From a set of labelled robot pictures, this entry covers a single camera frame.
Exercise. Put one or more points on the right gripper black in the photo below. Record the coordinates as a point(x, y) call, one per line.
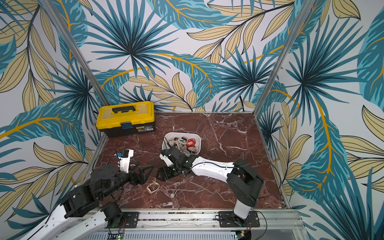
point(169, 170)

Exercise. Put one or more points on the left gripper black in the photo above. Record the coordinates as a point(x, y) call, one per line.
point(143, 179)

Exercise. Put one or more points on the cream square-face watch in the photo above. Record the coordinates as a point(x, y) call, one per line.
point(181, 143)

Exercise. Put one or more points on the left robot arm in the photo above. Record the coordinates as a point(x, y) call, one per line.
point(79, 213)

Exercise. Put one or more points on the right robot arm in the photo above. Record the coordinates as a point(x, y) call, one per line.
point(241, 178)

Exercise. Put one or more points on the white plastic storage box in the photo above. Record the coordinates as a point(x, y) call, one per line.
point(166, 145)

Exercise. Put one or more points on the yellow and black toolbox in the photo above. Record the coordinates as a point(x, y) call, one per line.
point(126, 119)

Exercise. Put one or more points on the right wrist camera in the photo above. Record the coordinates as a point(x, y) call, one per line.
point(168, 156)

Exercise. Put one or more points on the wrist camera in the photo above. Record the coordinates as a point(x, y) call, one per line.
point(124, 158)
point(168, 156)

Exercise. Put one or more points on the small silver chain watch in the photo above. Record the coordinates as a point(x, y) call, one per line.
point(173, 195)

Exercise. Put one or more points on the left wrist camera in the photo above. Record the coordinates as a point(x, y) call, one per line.
point(124, 158)

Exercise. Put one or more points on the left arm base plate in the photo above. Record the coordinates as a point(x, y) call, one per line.
point(129, 219)

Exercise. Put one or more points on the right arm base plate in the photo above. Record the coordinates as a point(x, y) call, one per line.
point(228, 219)

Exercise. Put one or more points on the aluminium front rail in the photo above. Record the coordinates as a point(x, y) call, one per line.
point(200, 220)

